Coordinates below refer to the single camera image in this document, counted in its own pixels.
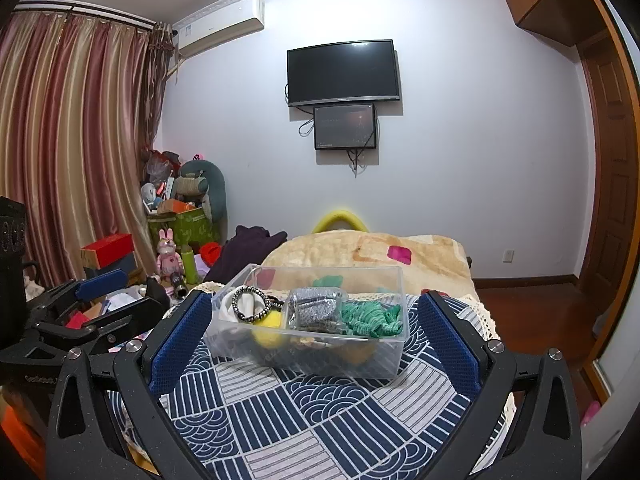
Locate pink rabbit toy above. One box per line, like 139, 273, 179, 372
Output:
156, 228, 182, 278

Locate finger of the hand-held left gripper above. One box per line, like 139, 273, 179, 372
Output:
35, 280, 171, 356
25, 269, 129, 321

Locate beige fleece blanket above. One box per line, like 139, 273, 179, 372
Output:
262, 232, 473, 296

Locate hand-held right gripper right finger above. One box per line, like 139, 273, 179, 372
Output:
417, 290, 583, 480

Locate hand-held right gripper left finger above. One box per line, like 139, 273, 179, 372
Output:
46, 290, 221, 480

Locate black wall television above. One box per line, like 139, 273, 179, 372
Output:
286, 39, 402, 107

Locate green storage box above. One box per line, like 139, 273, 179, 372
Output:
147, 207, 221, 251

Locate striped pink curtain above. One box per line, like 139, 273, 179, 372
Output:
0, 10, 173, 291

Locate wooden door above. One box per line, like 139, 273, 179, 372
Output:
580, 30, 640, 311

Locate dark purple garment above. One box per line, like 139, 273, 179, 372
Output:
205, 225, 288, 283

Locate silver glitter pouch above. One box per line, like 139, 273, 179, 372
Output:
285, 286, 348, 333

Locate green scrunchie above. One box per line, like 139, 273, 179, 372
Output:
340, 300, 405, 338

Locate white air conditioner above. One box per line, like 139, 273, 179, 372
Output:
172, 0, 265, 58

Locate blue patterned cloth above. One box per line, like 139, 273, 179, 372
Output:
107, 290, 513, 480

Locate red box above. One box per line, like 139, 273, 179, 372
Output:
81, 232, 136, 268

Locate small black wall monitor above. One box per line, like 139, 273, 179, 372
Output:
313, 103, 378, 151

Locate yellow sponge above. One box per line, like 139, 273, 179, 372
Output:
252, 310, 289, 348

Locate green bottle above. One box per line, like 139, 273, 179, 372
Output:
181, 247, 200, 286

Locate yellow foam ring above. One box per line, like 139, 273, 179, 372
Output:
312, 210, 368, 235

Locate black studded cloth bag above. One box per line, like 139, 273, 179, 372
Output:
220, 285, 287, 356

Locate clear plastic storage box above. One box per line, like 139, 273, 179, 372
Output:
210, 263, 411, 380

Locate curtain rod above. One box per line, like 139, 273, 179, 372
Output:
12, 2, 157, 28

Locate orange box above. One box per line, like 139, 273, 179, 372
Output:
0, 387, 48, 466

